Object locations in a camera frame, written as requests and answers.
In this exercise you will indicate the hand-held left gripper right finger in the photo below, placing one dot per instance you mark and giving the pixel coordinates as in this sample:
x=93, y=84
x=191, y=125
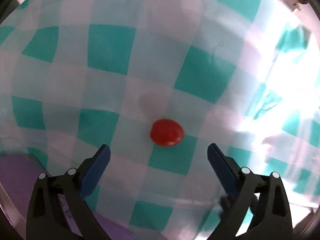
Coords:
x=222, y=167

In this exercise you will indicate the teal white checked tablecloth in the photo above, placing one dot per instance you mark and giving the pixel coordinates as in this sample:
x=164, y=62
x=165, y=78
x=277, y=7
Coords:
x=112, y=55

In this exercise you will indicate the red cherry tomato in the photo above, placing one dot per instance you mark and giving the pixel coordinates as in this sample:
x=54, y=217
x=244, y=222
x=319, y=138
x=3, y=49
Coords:
x=167, y=133

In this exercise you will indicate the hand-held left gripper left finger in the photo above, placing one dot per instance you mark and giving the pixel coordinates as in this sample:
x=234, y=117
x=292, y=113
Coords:
x=97, y=170

